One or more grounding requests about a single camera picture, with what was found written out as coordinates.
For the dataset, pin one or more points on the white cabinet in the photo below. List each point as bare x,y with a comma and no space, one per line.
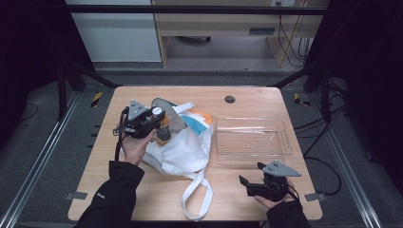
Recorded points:
117,34

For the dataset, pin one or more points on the person's right hand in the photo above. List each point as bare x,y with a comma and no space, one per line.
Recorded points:
269,202

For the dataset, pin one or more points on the white tote bag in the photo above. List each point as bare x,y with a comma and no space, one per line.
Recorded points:
183,148

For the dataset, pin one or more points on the grey table edge bracket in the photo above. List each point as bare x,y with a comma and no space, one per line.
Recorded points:
76,195
315,197

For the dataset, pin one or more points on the yellow and black floor tape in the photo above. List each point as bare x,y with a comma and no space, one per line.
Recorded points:
299,99
97,99

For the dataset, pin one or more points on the black metal frame strut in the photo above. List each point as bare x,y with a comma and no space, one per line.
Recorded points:
316,79
68,82

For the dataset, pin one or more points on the person's left hand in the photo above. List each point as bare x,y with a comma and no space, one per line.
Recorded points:
136,148

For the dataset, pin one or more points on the orange bottle with white cap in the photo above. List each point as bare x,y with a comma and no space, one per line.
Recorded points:
163,134

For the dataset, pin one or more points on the clear plastic tray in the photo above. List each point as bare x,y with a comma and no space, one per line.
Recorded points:
253,139

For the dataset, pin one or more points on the light wooden desk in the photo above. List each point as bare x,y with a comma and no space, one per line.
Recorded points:
221,23

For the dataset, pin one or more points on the black metal frame bar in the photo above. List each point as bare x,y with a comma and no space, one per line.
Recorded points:
190,9

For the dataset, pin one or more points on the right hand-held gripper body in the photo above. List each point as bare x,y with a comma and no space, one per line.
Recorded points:
272,183

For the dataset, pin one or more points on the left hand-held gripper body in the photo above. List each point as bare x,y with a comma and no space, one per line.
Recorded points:
139,122

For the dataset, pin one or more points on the aluminium floor rail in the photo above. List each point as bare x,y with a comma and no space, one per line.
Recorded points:
345,177
38,158

